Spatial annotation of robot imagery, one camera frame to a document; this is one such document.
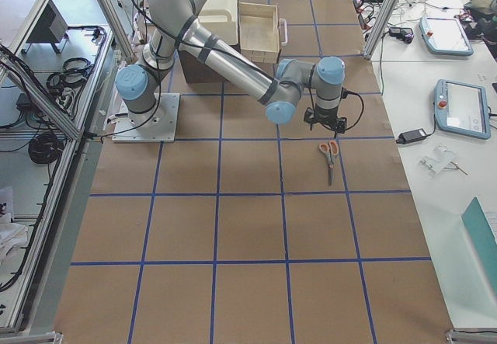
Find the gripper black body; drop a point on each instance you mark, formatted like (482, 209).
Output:
(325, 116)

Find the orange grey scissors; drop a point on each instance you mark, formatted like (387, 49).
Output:
(331, 151)

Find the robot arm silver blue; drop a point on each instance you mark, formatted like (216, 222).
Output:
(177, 28)

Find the black power adapter brick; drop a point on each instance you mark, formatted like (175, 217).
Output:
(411, 136)

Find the blue teach pendant near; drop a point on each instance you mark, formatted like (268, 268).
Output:
(462, 108)

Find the blue teach pendant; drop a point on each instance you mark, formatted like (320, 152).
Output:
(462, 108)
(445, 36)

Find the dark brown wooden cabinet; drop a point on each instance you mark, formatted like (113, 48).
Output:
(196, 72)

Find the blue teach pendant far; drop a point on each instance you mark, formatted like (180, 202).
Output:
(445, 36)

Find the white plastic tray bin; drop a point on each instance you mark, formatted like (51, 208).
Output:
(221, 18)

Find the teal folder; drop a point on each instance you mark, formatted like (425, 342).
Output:
(480, 267)

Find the grey electronics box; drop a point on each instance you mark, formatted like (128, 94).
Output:
(50, 28)

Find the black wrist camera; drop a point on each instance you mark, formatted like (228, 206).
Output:
(309, 116)

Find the open wooden drawer white handle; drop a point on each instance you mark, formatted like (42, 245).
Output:
(262, 32)

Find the aluminium frame post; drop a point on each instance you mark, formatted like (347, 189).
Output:
(378, 28)

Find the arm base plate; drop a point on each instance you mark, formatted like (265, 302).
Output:
(158, 125)

